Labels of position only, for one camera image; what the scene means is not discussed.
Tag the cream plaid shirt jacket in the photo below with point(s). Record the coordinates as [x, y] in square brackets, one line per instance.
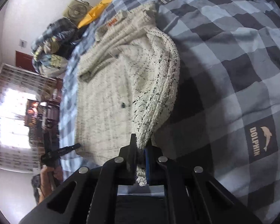
[126, 84]

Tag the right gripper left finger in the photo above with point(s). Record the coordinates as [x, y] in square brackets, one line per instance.
[88, 195]

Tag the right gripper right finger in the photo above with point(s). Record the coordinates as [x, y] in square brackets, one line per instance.
[192, 195]

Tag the person's left hand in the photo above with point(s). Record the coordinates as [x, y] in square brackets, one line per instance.
[45, 183]

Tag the yellow bag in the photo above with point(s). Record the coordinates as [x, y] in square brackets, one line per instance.
[94, 13]

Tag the white wall panel box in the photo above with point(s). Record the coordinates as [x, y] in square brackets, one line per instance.
[22, 43]

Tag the beige box fan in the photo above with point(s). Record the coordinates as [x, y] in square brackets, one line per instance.
[76, 10]

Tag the patterned window curtain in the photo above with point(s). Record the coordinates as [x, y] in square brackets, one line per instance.
[17, 87]

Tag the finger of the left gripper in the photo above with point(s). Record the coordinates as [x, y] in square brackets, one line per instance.
[52, 157]

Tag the red wooden door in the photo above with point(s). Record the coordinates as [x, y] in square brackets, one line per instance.
[24, 61]

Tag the blue checkered bed sheet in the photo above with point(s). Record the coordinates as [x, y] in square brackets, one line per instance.
[226, 117]

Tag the pile of bedding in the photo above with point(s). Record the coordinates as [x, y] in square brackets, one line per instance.
[52, 50]

